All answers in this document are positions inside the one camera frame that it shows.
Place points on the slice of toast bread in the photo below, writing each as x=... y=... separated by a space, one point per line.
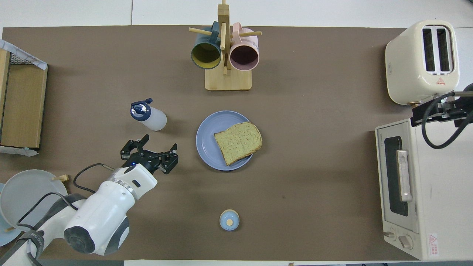
x=238 y=142

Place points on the white checked cloth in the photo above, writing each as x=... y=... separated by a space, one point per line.
x=22 y=52

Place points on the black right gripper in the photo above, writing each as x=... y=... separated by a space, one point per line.
x=466 y=114

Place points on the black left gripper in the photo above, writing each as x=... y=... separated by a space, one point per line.
x=146 y=159

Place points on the white toaster oven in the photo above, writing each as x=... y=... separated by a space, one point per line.
x=443 y=177

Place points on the pink ribbed mug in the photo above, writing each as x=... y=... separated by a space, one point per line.
x=244 y=57

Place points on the small blue call bell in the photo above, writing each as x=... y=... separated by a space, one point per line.
x=229 y=218

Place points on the wooden mug rack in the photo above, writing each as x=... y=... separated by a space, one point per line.
x=229 y=81

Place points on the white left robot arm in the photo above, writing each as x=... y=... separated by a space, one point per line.
x=103 y=210

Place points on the white blue-capped seasoning bottle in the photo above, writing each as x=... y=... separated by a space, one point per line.
x=155 y=120

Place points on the cream two-slot toaster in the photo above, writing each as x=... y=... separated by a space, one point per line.
x=406 y=66

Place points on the wooden dish rack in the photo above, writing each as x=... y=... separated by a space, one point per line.
x=61 y=178

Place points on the grey round plate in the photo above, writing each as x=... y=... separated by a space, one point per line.
x=22 y=192

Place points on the brown table mat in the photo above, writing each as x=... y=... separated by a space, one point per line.
x=314 y=166

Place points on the light blue round plate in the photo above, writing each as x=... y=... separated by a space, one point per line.
x=3 y=238

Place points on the dark teal mug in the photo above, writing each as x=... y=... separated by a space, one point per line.
x=206 y=55

